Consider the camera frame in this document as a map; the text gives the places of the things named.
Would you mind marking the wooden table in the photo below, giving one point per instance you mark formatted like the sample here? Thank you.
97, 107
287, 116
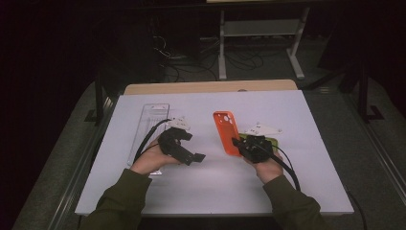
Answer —
207, 87

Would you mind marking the orange phone case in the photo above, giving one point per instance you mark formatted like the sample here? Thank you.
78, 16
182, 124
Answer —
225, 131

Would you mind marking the clear plastic rack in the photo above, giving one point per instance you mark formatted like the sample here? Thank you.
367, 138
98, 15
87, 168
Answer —
151, 118

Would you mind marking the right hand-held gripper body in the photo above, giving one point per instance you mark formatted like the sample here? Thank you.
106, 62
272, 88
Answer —
258, 148

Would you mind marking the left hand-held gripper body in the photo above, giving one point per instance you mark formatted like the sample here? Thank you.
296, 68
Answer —
170, 143

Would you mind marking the black floor stand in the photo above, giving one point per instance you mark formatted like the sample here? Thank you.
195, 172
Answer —
364, 96
99, 96

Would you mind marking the metal rail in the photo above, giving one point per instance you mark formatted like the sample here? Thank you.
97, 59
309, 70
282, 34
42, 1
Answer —
383, 166
79, 179

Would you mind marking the white metal stand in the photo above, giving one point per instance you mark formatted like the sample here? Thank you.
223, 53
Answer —
260, 28

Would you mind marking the person's right hand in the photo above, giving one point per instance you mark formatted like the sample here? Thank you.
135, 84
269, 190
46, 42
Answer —
269, 169

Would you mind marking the green clown phone case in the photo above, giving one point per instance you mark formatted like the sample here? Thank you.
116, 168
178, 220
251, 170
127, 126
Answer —
274, 141

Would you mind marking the person's left hand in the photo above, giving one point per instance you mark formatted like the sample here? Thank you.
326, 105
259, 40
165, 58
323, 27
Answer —
150, 161

